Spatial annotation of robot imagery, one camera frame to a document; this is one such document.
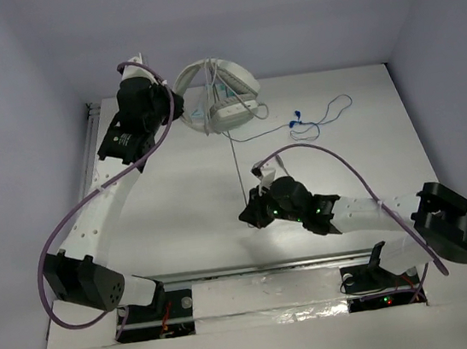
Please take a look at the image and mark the teal cat-ear headphones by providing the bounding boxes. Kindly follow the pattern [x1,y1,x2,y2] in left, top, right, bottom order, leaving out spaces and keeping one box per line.
[190,83,228,121]

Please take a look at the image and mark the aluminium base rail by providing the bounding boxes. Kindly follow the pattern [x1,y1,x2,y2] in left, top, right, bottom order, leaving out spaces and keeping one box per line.
[123,247,373,294]

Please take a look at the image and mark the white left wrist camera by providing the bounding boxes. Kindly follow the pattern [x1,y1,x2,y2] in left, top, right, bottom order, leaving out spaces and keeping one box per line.
[116,52,157,84]

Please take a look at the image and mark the aluminium side rail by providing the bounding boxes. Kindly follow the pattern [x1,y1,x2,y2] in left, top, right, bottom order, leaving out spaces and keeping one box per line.
[79,102,101,199]

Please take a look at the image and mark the white grey over-ear headphones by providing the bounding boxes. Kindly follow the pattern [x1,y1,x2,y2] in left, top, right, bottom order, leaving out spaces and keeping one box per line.
[173,58,263,135]

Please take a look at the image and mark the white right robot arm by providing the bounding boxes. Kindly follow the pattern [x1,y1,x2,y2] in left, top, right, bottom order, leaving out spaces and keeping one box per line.
[238,176,467,287]

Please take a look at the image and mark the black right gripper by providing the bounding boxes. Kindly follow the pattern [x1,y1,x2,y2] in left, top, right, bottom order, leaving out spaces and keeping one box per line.
[236,179,305,231]

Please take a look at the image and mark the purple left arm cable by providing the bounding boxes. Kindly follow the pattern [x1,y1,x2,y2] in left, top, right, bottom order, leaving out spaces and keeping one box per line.
[9,55,207,349]

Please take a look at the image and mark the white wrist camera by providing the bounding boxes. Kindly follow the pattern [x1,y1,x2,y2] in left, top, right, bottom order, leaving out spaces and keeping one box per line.
[116,52,157,84]
[251,162,277,195]

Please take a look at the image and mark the grey headphone cable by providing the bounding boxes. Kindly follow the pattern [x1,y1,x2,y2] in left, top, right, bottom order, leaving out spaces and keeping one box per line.
[196,49,295,233]

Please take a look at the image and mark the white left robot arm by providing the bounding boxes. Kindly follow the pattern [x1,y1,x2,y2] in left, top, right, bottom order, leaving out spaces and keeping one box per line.
[37,75,184,329]

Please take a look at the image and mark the blue teal-headphone cable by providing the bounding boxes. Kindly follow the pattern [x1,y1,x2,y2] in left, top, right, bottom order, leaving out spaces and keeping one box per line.
[227,121,298,145]

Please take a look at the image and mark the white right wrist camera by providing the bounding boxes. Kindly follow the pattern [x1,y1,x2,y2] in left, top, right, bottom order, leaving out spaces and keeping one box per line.
[251,162,277,195]

